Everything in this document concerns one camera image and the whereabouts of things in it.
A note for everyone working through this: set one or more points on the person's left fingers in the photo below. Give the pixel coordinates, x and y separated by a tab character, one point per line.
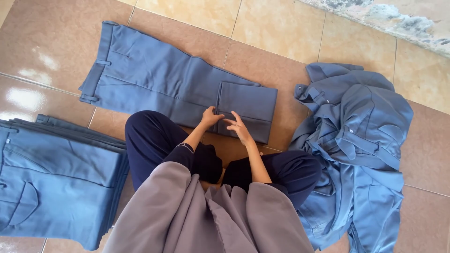
215	113

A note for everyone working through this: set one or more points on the person's navy blue sleeve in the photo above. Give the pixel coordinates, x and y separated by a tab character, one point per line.
204	163

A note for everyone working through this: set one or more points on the person's left hand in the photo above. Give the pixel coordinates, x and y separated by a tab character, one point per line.
210	118

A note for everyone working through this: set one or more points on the person's navy blue pants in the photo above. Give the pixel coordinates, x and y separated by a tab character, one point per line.
147	140

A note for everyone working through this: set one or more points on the person's right fingers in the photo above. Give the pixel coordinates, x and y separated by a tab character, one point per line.
233	122

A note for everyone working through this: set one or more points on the stack of folded blue trousers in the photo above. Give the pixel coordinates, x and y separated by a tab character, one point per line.
59	175

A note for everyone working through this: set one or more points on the person's right hand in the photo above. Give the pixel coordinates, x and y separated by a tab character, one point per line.
242	131

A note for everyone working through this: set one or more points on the heap of unfolded blue trousers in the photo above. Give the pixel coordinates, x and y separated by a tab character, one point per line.
355	147

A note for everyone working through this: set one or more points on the person's grey headscarf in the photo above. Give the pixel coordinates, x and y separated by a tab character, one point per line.
182	218

